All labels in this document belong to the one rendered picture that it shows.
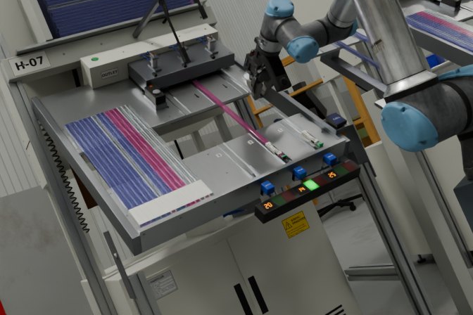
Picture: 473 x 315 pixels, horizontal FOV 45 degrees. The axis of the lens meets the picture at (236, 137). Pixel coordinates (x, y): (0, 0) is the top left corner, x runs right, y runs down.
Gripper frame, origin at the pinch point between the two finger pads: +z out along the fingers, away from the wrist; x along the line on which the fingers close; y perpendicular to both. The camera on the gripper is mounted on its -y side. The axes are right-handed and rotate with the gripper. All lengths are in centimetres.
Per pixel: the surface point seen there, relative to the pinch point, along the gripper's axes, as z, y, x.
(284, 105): 3.3, -4.1, -8.0
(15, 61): 5, 50, 60
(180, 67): 2.7, 24.2, 14.8
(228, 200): -5.0, -30.7, 32.9
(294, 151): -4.1, -24.8, 6.1
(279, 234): 30.4, -32.2, 7.0
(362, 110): 285, 141, -307
